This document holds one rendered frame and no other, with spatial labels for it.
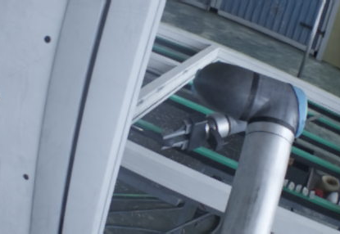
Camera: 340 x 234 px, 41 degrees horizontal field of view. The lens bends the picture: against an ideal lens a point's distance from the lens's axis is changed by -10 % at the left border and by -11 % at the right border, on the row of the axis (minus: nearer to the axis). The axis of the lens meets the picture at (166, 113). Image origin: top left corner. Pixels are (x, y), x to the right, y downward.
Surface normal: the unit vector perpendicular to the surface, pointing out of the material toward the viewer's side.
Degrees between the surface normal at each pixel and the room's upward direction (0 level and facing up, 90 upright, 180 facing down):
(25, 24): 90
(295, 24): 90
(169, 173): 90
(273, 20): 90
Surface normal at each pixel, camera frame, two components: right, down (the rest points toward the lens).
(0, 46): -0.24, 0.36
